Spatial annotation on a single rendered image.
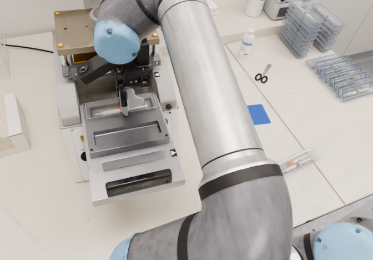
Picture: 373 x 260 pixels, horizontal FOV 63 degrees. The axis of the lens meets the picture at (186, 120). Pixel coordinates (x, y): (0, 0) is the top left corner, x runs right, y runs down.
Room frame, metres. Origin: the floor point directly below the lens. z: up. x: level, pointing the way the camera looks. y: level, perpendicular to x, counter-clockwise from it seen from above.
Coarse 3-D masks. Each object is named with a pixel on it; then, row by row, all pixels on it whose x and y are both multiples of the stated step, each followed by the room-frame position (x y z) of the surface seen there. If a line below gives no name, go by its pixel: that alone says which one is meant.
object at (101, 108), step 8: (144, 96) 0.58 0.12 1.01; (152, 96) 0.58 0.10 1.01; (88, 104) 0.52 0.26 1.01; (96, 104) 0.52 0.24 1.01; (104, 104) 0.53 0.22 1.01; (112, 104) 0.53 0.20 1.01; (144, 104) 0.55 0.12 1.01; (152, 104) 0.55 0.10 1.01; (88, 112) 0.49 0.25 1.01; (96, 112) 0.50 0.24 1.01; (104, 112) 0.50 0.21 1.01; (112, 112) 0.50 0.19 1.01; (120, 112) 0.51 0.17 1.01
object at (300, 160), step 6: (306, 150) 0.65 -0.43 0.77; (312, 150) 0.65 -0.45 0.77; (294, 156) 0.62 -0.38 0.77; (300, 156) 0.62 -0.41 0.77; (306, 156) 0.62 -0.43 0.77; (312, 156) 0.63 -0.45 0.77; (318, 156) 0.63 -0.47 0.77; (282, 162) 0.58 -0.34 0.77; (288, 162) 0.59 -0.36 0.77; (294, 162) 0.59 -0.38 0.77; (300, 162) 0.59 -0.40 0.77; (306, 162) 0.60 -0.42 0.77; (312, 162) 0.60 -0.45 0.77; (282, 168) 0.56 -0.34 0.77; (288, 168) 0.56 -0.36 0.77; (294, 168) 0.57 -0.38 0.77; (300, 168) 0.57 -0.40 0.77; (288, 174) 0.54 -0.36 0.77
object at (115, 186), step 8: (168, 168) 0.36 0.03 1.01; (136, 176) 0.33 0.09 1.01; (144, 176) 0.33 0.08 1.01; (152, 176) 0.33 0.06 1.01; (160, 176) 0.34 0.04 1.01; (168, 176) 0.34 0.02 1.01; (112, 184) 0.30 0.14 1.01; (120, 184) 0.30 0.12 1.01; (128, 184) 0.31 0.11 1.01; (136, 184) 0.31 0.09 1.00; (144, 184) 0.32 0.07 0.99; (112, 192) 0.29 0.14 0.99
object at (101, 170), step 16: (80, 112) 0.52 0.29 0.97; (160, 144) 0.45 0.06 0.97; (96, 160) 0.38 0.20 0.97; (112, 160) 0.36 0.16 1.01; (128, 160) 0.38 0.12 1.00; (144, 160) 0.39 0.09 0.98; (160, 160) 0.40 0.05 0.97; (176, 160) 0.41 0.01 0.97; (96, 176) 0.34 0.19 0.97; (112, 176) 0.34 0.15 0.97; (128, 176) 0.35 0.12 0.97; (176, 176) 0.37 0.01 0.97; (96, 192) 0.30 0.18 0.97; (128, 192) 0.31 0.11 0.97; (144, 192) 0.32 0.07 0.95
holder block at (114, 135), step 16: (144, 112) 0.53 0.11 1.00; (160, 112) 0.54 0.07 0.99; (96, 128) 0.45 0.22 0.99; (112, 128) 0.46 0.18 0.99; (128, 128) 0.48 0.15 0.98; (144, 128) 0.49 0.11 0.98; (160, 128) 0.48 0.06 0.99; (96, 144) 0.42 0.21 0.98; (112, 144) 0.41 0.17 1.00; (128, 144) 0.42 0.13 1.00; (144, 144) 0.43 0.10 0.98
